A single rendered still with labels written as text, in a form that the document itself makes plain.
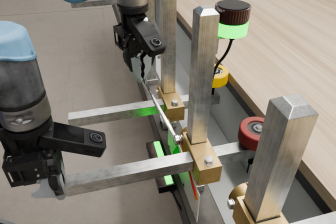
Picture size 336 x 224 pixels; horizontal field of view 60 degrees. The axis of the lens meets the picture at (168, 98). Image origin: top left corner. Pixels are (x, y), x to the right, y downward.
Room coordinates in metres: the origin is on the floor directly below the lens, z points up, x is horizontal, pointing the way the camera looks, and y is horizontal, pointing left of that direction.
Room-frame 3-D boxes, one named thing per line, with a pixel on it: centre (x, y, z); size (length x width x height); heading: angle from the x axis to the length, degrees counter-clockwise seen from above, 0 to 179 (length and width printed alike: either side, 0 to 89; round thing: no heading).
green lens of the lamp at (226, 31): (0.49, -0.11, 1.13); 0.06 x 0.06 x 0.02
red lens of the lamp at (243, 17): (0.49, -0.11, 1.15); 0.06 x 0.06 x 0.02
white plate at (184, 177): (0.50, -0.03, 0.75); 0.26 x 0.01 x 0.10; 15
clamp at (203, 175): (0.45, -0.07, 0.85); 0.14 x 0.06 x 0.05; 15
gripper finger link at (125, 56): (0.66, 0.09, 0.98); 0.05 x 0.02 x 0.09; 125
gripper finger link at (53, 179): (0.34, 0.21, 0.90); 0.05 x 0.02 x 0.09; 15
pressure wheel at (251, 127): (0.47, -0.20, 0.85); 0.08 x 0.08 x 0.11
